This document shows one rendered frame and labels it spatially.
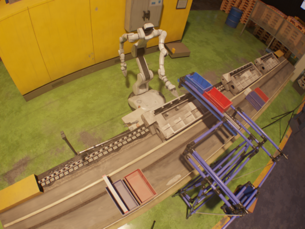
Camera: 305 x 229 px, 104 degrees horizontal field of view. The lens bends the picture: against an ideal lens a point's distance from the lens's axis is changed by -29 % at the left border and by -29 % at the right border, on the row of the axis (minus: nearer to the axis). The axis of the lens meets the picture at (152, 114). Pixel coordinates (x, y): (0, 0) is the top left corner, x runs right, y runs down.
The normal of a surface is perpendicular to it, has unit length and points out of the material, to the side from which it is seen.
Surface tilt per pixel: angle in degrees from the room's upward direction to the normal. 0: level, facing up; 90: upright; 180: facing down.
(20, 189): 0
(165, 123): 10
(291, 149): 0
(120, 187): 0
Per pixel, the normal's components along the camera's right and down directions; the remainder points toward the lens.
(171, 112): 0.23, -0.42
